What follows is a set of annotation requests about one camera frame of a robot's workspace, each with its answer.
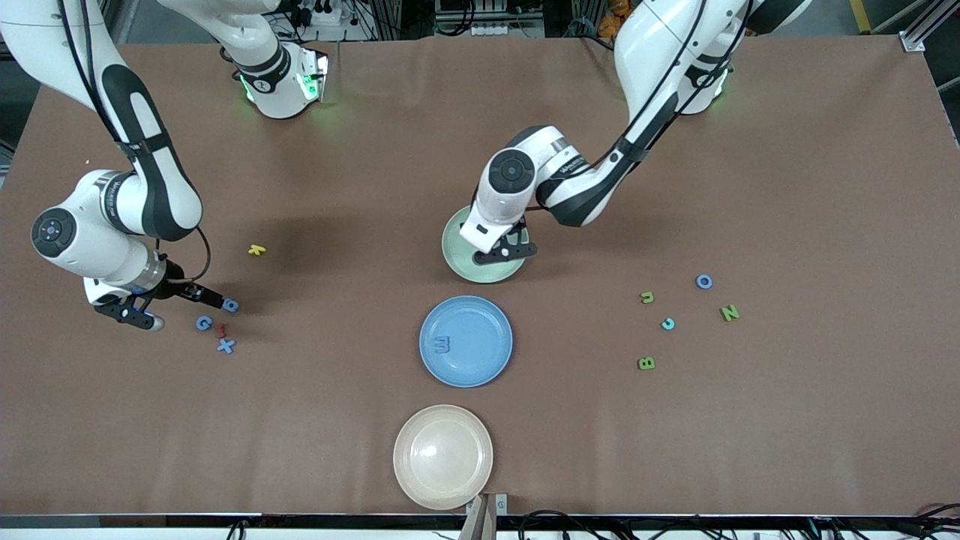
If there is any white power strip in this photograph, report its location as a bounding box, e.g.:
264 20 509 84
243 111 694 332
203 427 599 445
471 21 545 37
296 0 344 27

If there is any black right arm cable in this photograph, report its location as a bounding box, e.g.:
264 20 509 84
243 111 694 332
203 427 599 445
56 0 212 290

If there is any blue plate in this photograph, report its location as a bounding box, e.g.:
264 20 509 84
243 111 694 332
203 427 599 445
418 295 514 389

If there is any aluminium frame profile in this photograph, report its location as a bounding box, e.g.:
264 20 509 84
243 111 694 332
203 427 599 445
900 0 960 53

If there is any table cover mat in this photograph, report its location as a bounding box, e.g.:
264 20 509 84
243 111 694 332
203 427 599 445
0 34 960 518

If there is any beige plate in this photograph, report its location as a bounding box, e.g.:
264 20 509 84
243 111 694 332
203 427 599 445
393 405 494 511

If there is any bag of orange fruit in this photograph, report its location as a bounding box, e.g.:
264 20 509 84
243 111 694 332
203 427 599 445
598 0 629 38

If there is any black floor cable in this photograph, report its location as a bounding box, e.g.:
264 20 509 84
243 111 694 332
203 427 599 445
517 510 601 540

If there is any light green plate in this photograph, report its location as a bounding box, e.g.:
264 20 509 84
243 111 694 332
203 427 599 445
441 206 530 284

